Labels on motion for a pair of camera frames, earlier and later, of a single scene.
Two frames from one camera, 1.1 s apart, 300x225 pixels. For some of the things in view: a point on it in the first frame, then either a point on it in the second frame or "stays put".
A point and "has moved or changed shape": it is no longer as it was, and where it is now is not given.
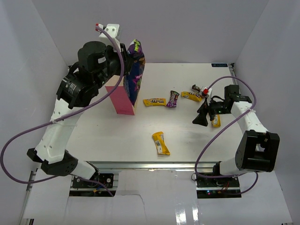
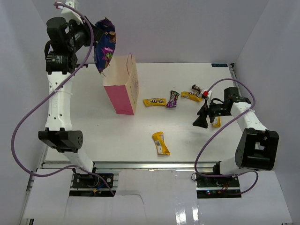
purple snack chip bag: (132, 80) has moved or changed shape
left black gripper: (109, 49) to (72, 25)
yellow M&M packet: (191, 95) stays put
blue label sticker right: (219, 65) stays put
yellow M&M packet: (154, 101) stays put
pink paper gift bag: (119, 97) stays put
